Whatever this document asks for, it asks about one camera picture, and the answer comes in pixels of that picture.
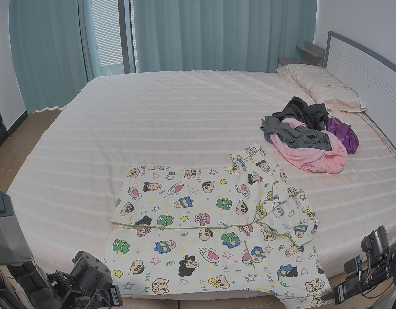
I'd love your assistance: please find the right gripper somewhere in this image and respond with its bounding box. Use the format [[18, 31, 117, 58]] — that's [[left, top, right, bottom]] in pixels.
[[333, 271, 378, 306]]

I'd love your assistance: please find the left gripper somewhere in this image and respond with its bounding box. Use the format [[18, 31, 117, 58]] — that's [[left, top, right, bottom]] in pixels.
[[89, 285, 123, 309]]

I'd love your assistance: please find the white printed pyjama top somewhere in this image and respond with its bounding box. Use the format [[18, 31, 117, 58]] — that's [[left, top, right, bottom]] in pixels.
[[104, 142, 334, 309]]

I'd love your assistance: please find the bed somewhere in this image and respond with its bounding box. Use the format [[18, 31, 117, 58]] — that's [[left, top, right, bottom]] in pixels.
[[6, 30, 396, 302]]

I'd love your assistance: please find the pink garment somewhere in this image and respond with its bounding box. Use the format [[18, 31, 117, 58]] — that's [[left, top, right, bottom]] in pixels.
[[270, 118, 347, 174]]

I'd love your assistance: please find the purple garment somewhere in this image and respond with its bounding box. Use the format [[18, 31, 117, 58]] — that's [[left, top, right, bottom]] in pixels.
[[327, 116, 360, 155]]

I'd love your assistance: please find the dark grey garment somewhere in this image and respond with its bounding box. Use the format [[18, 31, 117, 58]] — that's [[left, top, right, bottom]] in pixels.
[[261, 97, 334, 152]]

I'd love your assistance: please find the pale pink pillow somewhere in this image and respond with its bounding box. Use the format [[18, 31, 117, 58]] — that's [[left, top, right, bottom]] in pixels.
[[276, 64, 342, 91], [309, 83, 368, 112]]

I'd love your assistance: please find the grey bedside table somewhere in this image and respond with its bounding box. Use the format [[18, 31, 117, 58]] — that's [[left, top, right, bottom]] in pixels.
[[278, 41, 325, 67]]

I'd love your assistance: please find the blue-green curtain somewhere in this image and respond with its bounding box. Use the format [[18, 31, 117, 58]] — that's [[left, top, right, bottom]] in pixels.
[[130, 0, 318, 74], [9, 0, 99, 115]]

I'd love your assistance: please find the window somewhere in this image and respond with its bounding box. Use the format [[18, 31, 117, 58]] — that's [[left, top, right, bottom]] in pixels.
[[89, 0, 137, 76]]

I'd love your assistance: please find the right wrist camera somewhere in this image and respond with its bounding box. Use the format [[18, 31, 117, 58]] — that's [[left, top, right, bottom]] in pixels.
[[344, 256, 363, 275]]

